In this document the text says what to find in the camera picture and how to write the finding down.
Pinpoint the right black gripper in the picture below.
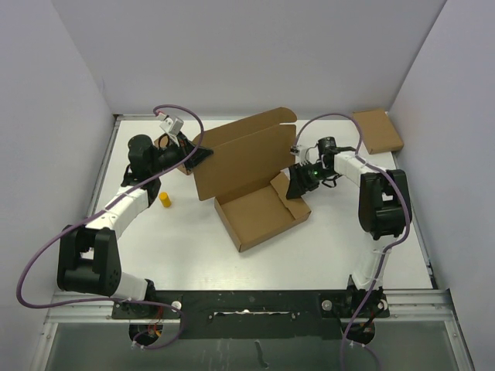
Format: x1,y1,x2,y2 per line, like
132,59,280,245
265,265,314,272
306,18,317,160
287,161,333,199

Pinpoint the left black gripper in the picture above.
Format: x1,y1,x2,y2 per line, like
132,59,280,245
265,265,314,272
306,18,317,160
149,130,213,175

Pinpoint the large cardboard box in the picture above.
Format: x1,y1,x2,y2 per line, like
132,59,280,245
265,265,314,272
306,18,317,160
193,107,311,253

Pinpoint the small yellow object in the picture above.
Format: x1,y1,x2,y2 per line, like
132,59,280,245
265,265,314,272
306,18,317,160
159,192,172,208

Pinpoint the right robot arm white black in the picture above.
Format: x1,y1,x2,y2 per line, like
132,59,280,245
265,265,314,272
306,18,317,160
286,137,411,316

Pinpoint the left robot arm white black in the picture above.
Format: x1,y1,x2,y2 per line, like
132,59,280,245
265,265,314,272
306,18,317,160
56,133,213,318

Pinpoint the small closed cardboard box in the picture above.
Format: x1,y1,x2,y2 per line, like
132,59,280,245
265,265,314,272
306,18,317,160
153,133,198,177

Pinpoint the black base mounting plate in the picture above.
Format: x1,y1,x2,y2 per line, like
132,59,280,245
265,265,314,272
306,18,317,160
111,287,390,344

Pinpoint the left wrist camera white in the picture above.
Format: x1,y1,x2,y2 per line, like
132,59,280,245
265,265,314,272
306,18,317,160
158,113,184,139

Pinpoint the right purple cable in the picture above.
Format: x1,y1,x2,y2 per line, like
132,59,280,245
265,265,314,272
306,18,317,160
294,113,413,371

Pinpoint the purple cable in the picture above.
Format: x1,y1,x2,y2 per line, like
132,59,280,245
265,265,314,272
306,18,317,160
17,104,206,352
294,113,413,371

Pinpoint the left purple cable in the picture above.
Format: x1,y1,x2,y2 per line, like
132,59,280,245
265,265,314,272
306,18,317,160
17,104,206,352

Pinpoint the aluminium frame rail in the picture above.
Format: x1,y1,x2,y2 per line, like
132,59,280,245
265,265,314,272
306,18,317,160
32,290,474,370

